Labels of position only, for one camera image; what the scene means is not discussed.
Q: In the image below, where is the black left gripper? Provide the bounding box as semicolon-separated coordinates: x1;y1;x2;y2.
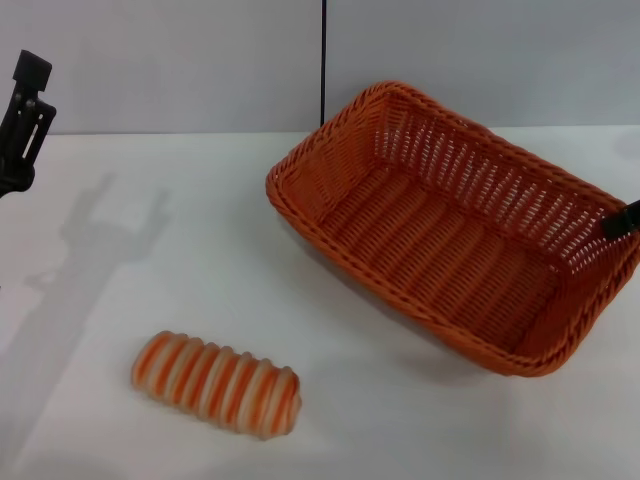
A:
0;49;57;199

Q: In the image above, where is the orange woven rectangular basket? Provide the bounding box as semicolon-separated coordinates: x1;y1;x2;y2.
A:
264;78;640;379

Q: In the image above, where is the orange white striped bread roll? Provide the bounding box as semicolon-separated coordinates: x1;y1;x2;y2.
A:
130;329;305;441

